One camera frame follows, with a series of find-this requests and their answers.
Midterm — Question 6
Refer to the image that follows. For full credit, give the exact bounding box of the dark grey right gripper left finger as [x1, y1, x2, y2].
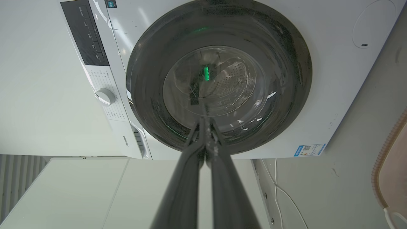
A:
[150, 117, 205, 229]

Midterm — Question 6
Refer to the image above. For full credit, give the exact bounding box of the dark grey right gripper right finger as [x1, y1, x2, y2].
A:
[205, 117, 262, 229]

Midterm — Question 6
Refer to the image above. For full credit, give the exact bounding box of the beige woven basket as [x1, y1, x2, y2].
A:
[371, 108, 407, 229]

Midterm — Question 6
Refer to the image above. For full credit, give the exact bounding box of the white cabinet panel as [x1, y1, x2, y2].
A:
[0, 157, 274, 229]

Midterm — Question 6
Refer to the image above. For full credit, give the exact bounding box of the blue energy label sticker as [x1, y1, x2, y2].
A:
[293, 143, 326, 157]

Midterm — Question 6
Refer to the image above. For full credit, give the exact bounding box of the silver washing machine dial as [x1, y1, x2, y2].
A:
[94, 88, 116, 106]

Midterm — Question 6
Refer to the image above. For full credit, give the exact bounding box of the dark round washing machine door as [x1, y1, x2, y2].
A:
[126, 0, 313, 155]

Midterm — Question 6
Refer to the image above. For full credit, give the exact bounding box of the white front-load washing machine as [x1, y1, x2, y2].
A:
[60, 0, 407, 160]

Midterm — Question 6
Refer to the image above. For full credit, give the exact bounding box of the thin white cable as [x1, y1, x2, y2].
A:
[261, 158, 309, 229]

